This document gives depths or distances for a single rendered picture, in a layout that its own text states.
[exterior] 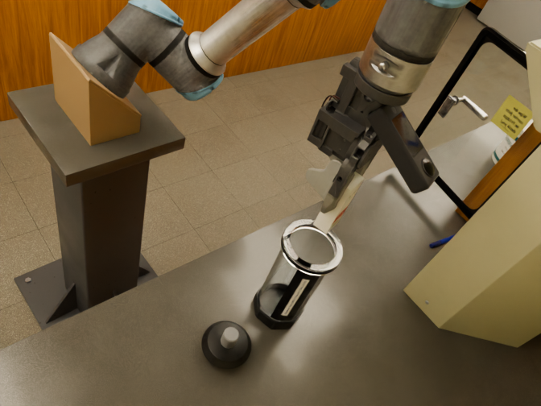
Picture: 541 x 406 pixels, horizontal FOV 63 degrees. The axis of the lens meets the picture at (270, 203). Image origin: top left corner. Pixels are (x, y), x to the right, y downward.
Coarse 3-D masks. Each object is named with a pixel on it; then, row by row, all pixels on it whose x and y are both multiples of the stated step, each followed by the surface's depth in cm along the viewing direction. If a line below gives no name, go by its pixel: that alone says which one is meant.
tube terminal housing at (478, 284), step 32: (512, 192) 76; (480, 224) 83; (512, 224) 78; (448, 256) 90; (480, 256) 85; (512, 256) 80; (416, 288) 100; (448, 288) 93; (480, 288) 87; (512, 288) 85; (448, 320) 96; (480, 320) 95; (512, 320) 93
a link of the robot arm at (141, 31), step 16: (144, 0) 98; (128, 16) 99; (144, 16) 98; (160, 16) 99; (176, 16) 101; (128, 32) 99; (144, 32) 100; (160, 32) 101; (176, 32) 103; (144, 48) 101; (160, 48) 102
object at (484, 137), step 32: (480, 64) 108; (512, 64) 101; (480, 96) 109; (512, 96) 103; (448, 128) 119; (480, 128) 111; (512, 128) 104; (448, 160) 121; (480, 160) 113; (512, 160) 106; (480, 192) 114
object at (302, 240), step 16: (304, 224) 77; (288, 240) 74; (304, 240) 81; (320, 240) 79; (336, 240) 77; (304, 256) 84; (320, 256) 81; (336, 256) 74; (272, 272) 80; (288, 272) 75; (304, 272) 72; (272, 288) 81; (272, 304) 83; (304, 304) 83
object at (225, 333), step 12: (216, 324) 82; (228, 324) 82; (204, 336) 80; (216, 336) 80; (228, 336) 77; (240, 336) 81; (204, 348) 78; (216, 348) 78; (228, 348) 79; (240, 348) 79; (216, 360) 77; (228, 360) 77; (240, 360) 78
